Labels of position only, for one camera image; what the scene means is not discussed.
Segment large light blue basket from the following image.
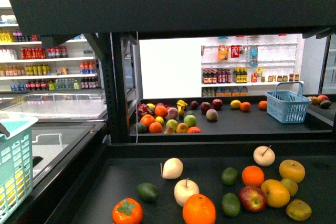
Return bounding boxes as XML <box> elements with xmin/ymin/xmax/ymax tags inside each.
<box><xmin>1</xmin><ymin>117</ymin><xmax>38</xmax><ymax>223</ymax></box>

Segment far yellow lemon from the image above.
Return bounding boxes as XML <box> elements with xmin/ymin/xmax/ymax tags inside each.
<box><xmin>230</xmin><ymin>100</ymin><xmax>241</xmax><ymax>110</ymax></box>

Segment black shelf upright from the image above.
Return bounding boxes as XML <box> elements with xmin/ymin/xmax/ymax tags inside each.
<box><xmin>91</xmin><ymin>0</ymin><xmax>144</xmax><ymax>143</ymax></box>

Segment black upper shelf board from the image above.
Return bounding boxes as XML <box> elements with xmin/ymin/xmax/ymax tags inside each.
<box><xmin>9</xmin><ymin>0</ymin><xmax>335</xmax><ymax>39</ymax></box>

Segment yellow bananas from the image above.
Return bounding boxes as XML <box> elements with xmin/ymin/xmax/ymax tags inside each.
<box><xmin>176</xmin><ymin>100</ymin><xmax>188</xmax><ymax>116</ymax></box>

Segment pink dragon fruit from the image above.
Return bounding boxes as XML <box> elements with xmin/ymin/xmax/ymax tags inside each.
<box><xmin>137</xmin><ymin>103</ymin><xmax>153</xmax><ymax>118</ymax></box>

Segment far green apple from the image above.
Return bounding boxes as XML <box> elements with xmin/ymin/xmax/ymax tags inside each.
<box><xmin>184</xmin><ymin>114</ymin><xmax>197</xmax><ymax>128</ymax></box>

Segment far dark red apple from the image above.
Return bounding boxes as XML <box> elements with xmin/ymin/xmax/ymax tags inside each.
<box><xmin>200</xmin><ymin>102</ymin><xmax>212</xmax><ymax>114</ymax></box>

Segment far pink peach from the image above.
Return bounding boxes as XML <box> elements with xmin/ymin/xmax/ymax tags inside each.
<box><xmin>206</xmin><ymin>109</ymin><xmax>218</xmax><ymax>121</ymax></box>

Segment white pear left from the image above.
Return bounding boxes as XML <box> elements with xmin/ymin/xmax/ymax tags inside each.
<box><xmin>160</xmin><ymin>158</ymin><xmax>184</xmax><ymax>179</ymax></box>

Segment white pear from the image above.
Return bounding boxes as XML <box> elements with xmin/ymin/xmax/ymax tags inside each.
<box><xmin>160</xmin><ymin>158</ymin><xmax>184</xmax><ymax>179</ymax></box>
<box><xmin>174</xmin><ymin>178</ymin><xmax>200</xmax><ymax>207</ymax></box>
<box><xmin>253</xmin><ymin>145</ymin><xmax>276</xmax><ymax>167</ymax></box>

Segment white pear middle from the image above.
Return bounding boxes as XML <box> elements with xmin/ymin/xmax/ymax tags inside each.
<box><xmin>174</xmin><ymin>178</ymin><xmax>200</xmax><ymax>207</ymax></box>

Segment far orange by basket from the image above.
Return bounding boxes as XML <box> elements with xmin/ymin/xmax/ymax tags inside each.
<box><xmin>258</xmin><ymin>101</ymin><xmax>267</xmax><ymax>111</ymax></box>

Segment dark green avocado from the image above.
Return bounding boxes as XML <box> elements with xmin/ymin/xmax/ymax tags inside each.
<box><xmin>136</xmin><ymin>183</ymin><xmax>159</xmax><ymax>202</ymax></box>

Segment green lime upper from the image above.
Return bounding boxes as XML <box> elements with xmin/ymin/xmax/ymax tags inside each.
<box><xmin>221</xmin><ymin>167</ymin><xmax>238</xmax><ymax>186</ymax></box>

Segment green lime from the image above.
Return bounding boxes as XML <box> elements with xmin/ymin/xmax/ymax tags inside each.
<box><xmin>222</xmin><ymin>193</ymin><xmax>240</xmax><ymax>217</ymax></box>
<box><xmin>221</xmin><ymin>167</ymin><xmax>238</xmax><ymax>186</ymax></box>

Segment glass freezer chest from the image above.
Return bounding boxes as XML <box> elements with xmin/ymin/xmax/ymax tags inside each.
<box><xmin>0</xmin><ymin>89</ymin><xmax>108</xmax><ymax>180</ymax></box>

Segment white pear right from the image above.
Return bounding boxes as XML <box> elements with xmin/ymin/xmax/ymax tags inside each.
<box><xmin>253</xmin><ymin>145</ymin><xmax>276</xmax><ymax>167</ymax></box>

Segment small orange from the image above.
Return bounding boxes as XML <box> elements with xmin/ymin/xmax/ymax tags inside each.
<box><xmin>242</xmin><ymin>165</ymin><xmax>265</xmax><ymax>187</ymax></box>

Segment large orange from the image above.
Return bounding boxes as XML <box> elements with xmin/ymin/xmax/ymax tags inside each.
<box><xmin>182</xmin><ymin>194</ymin><xmax>216</xmax><ymax>224</ymax></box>

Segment small blue basket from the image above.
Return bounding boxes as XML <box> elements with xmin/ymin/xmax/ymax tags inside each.
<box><xmin>265</xmin><ymin>81</ymin><xmax>312</xmax><ymax>124</ymax></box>

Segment orange persimmon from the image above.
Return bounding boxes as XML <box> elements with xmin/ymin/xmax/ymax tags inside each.
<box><xmin>111</xmin><ymin>198</ymin><xmax>143</xmax><ymax>224</ymax></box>

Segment green lime lower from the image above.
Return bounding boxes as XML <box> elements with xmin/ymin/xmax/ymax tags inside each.
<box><xmin>222</xmin><ymin>193</ymin><xmax>240</xmax><ymax>217</ymax></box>

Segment red yellow apple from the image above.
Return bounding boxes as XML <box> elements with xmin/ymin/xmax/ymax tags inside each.
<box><xmin>238</xmin><ymin>185</ymin><xmax>267</xmax><ymax>212</ymax></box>

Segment yellow brown pear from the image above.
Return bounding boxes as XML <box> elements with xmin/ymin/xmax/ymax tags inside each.
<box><xmin>279</xmin><ymin>159</ymin><xmax>306</xmax><ymax>184</ymax></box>

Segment yellow orange apple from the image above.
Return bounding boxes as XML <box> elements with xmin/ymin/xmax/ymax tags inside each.
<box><xmin>261</xmin><ymin>179</ymin><xmax>290</xmax><ymax>208</ymax></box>

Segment olive kiwi upper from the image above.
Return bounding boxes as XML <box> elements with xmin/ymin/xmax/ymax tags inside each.
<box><xmin>280</xmin><ymin>178</ymin><xmax>298</xmax><ymax>197</ymax></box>

